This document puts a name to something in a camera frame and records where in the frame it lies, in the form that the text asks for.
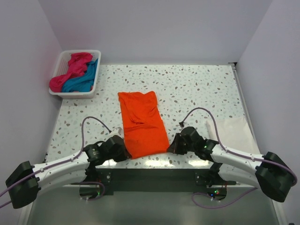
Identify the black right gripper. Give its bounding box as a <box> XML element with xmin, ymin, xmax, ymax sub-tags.
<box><xmin>166</xmin><ymin>133</ymin><xmax>196</xmax><ymax>155</ymax></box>

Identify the orange t shirt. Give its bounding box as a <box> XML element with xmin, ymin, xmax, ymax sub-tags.
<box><xmin>118</xmin><ymin>91</ymin><xmax>169</xmax><ymax>159</ymax></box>

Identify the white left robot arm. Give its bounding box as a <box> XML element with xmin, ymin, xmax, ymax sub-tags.
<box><xmin>5</xmin><ymin>135</ymin><xmax>131</xmax><ymax>209</ymax></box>

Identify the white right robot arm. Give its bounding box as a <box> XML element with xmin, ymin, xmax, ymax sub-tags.
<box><xmin>167</xmin><ymin>127</ymin><xmax>296</xmax><ymax>203</ymax></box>

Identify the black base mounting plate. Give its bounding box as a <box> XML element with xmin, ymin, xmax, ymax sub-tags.
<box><xmin>84</xmin><ymin>168</ymin><xmax>226</xmax><ymax>195</ymax></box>

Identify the white folded cloth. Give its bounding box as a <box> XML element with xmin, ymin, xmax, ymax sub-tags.
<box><xmin>216</xmin><ymin>116</ymin><xmax>260</xmax><ymax>154</ymax></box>

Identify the blue t shirt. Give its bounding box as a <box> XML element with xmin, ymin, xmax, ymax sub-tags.
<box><xmin>61</xmin><ymin>60</ymin><xmax>98</xmax><ymax>92</ymax></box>

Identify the white plastic laundry basket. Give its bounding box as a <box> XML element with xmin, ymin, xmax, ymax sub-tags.
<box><xmin>49</xmin><ymin>50</ymin><xmax>101</xmax><ymax>99</ymax></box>

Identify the pink t shirt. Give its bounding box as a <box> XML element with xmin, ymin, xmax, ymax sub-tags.
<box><xmin>49</xmin><ymin>52</ymin><xmax>93</xmax><ymax>92</ymax></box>

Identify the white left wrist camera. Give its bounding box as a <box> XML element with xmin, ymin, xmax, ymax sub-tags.
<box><xmin>109</xmin><ymin>127</ymin><xmax>124</xmax><ymax>136</ymax></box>

